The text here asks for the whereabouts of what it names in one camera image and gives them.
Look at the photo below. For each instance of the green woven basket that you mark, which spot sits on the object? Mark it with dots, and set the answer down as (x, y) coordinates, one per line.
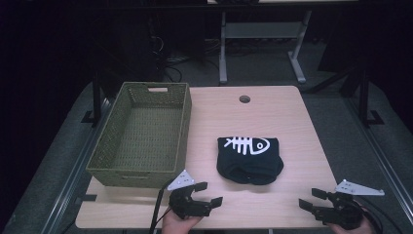
(146, 136)

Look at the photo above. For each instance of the black fishbone print garment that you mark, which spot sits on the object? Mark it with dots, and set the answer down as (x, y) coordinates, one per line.
(248, 164)

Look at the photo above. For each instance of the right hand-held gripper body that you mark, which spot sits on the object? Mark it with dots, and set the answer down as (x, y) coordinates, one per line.
(344, 211)

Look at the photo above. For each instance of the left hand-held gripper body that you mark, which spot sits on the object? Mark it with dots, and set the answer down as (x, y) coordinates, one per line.
(188, 204)

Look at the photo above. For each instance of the grey metal floor rail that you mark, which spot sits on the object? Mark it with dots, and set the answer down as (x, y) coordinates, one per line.
(380, 156)
(78, 169)

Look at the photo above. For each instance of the person's right hand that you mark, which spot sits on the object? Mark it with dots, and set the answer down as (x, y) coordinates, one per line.
(365, 227)

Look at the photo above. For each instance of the grey metal desk frame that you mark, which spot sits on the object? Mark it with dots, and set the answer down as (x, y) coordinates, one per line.
(259, 31)

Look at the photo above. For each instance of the person's left hand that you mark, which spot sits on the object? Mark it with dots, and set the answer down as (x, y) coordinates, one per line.
(175, 226)

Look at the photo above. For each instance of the black metal stand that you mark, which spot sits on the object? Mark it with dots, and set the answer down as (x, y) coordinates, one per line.
(96, 97)
(365, 97)

